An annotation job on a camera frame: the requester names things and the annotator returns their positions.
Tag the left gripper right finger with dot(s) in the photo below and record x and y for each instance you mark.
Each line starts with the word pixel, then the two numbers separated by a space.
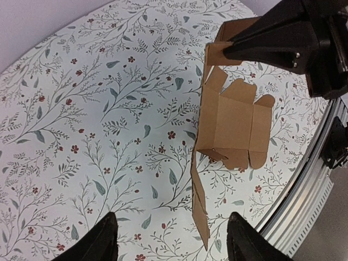
pixel 245 243

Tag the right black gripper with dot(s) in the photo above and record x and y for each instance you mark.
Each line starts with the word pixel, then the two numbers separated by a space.
pixel 316 47

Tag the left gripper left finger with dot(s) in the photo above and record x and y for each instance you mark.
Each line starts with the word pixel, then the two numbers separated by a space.
pixel 100 243

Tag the brown cardboard box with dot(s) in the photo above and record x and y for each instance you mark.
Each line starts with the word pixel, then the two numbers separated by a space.
pixel 233 127

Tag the floral patterned table mat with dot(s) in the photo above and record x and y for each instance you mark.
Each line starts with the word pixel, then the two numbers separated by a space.
pixel 102 116

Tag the front aluminium rail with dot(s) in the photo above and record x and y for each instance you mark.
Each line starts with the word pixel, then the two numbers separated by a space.
pixel 290 219

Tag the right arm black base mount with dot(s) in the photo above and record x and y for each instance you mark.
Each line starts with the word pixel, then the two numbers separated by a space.
pixel 334 151

